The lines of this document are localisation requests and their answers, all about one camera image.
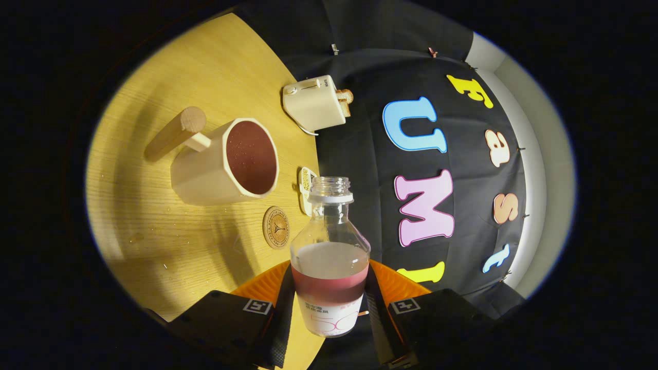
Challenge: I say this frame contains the clear plastic juice bottle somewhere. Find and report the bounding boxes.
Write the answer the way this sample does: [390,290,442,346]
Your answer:
[290,176,372,338]

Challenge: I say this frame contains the wooden table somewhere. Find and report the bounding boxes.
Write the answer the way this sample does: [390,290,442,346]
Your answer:
[85,13,330,370]

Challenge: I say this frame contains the white toaster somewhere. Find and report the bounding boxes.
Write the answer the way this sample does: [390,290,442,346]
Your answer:
[282,75,347,132]

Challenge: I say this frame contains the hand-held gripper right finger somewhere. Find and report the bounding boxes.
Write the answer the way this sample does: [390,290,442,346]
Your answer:
[362,260,494,369]

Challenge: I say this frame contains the white rectangular dish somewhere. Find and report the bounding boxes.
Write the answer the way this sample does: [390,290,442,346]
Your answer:
[298,166,319,216]

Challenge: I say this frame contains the cream cup with wooden handle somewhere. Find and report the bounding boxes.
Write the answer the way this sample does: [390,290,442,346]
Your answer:
[144,106,280,207]

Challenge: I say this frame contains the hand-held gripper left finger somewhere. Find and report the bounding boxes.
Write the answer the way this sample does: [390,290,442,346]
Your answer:
[167,260,297,369]

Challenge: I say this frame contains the round cork coaster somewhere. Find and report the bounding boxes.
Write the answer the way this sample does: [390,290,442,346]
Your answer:
[262,206,290,250]

